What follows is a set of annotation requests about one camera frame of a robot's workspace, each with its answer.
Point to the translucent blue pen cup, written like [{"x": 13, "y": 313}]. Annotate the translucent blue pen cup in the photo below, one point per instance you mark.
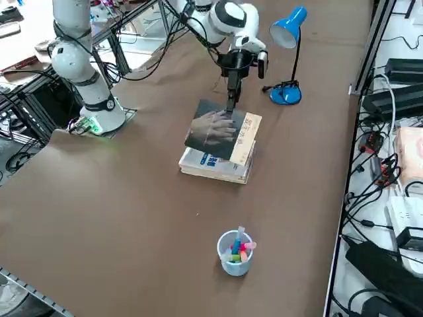
[{"x": 236, "y": 267}]

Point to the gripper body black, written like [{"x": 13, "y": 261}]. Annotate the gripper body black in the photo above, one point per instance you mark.
[{"x": 236, "y": 64}]

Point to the long black power adapter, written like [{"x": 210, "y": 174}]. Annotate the long black power adapter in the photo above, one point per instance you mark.
[{"x": 393, "y": 99}]

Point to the green highlighter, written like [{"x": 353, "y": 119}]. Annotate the green highlighter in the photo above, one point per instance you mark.
[{"x": 235, "y": 257}]

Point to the black bag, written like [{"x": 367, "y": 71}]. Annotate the black bag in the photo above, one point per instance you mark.
[{"x": 380, "y": 270}]

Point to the white cardboard box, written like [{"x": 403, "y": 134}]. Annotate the white cardboard box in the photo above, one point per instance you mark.
[{"x": 403, "y": 213}]

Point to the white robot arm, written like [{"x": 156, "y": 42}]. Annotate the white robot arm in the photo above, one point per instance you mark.
[{"x": 76, "y": 62}]

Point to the blue desk lamp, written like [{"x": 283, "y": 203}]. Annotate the blue desk lamp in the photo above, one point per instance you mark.
[{"x": 285, "y": 94}]

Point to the pink highlighter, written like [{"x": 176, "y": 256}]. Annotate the pink highlighter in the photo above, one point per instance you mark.
[{"x": 250, "y": 245}]

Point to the black cover paperback book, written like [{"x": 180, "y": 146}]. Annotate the black cover paperback book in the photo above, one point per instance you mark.
[{"x": 215, "y": 132}]

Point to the pale capped highlighter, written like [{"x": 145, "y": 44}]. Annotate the pale capped highlighter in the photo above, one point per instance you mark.
[{"x": 240, "y": 232}]

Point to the orange highlighter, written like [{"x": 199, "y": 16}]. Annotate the orange highlighter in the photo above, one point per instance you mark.
[{"x": 244, "y": 255}]

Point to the white and blue book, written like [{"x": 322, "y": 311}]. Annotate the white and blue book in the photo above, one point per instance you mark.
[{"x": 205, "y": 163}]

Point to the blue highlighter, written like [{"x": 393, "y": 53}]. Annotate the blue highlighter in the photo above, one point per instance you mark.
[{"x": 235, "y": 247}]

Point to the aluminium frame rail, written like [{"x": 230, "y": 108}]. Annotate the aluminium frame rail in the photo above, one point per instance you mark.
[{"x": 371, "y": 49}]

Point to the pale tissue box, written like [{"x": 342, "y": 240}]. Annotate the pale tissue box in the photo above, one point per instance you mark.
[{"x": 409, "y": 155}]

